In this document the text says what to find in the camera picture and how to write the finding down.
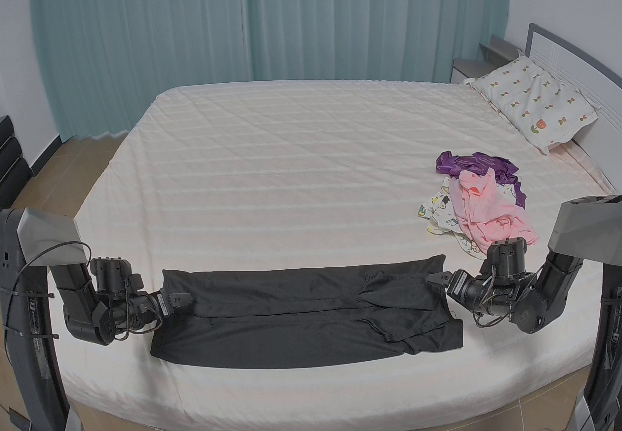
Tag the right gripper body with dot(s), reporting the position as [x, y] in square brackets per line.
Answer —
[478, 295]

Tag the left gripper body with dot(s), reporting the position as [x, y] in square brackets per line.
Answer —
[143, 310]

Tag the black T-shirt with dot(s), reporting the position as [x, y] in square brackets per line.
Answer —
[291, 322]

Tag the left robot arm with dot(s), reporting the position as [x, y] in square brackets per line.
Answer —
[43, 229]

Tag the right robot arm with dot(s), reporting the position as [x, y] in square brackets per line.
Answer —
[583, 225]

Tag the bed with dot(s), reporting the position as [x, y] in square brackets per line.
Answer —
[291, 152]

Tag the pink garment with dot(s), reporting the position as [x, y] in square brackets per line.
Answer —
[478, 210]

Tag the white printed garment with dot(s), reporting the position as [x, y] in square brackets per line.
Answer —
[437, 210]

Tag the purple garment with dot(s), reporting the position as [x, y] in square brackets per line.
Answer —
[457, 161]

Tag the black chest of drawers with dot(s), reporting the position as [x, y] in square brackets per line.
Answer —
[9, 161]

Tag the white printed pillow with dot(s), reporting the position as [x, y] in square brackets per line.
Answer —
[534, 98]

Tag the grey bedside table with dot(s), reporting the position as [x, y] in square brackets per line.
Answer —
[469, 69]

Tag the blue-green curtain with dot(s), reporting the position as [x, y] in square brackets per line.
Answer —
[146, 30]

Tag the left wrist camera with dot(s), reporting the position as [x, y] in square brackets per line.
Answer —
[136, 283]

